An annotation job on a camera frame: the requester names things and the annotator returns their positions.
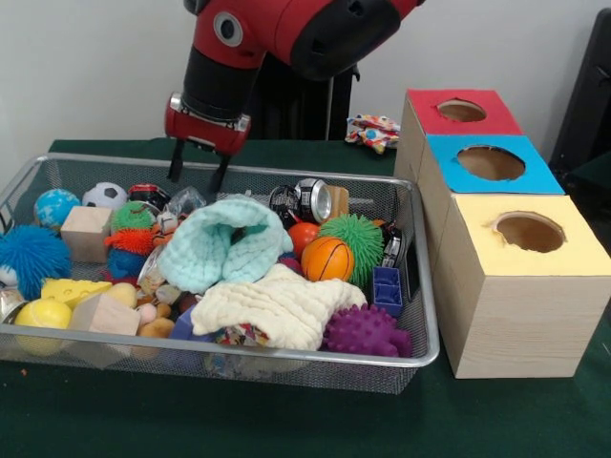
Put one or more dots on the black and white football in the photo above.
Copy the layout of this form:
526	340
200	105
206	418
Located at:
105	195

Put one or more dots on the mint green cloth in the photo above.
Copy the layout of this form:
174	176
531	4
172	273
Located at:
200	248

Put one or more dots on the dark green tablecloth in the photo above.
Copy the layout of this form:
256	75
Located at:
143	420

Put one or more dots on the wooden box with three holes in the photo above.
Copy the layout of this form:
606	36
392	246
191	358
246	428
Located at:
525	324

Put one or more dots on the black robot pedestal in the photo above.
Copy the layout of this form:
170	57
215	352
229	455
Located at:
296	110

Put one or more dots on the cream white cloth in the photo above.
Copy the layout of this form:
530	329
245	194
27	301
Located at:
277	305

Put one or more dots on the blue globe ball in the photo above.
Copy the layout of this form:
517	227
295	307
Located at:
56	207

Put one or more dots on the blue spiky ball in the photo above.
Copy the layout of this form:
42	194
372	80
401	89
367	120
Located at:
31	260

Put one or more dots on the orange toy basketball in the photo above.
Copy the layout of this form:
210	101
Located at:
327	257

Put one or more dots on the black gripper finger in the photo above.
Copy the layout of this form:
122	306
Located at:
218	174
175	160

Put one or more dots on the black upright panel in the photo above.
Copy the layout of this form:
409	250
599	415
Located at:
592	95

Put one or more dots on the purple rubber toy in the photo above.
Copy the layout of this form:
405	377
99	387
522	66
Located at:
363	331

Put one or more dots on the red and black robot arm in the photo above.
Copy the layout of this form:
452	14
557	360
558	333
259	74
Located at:
286	24

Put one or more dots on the yellow ball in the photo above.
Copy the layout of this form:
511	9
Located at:
43	315

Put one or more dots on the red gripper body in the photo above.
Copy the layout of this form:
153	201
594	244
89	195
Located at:
205	133

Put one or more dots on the large green spiky ball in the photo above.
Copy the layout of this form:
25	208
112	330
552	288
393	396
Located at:
353	243

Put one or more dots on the colourful packet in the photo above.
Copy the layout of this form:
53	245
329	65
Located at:
372	133

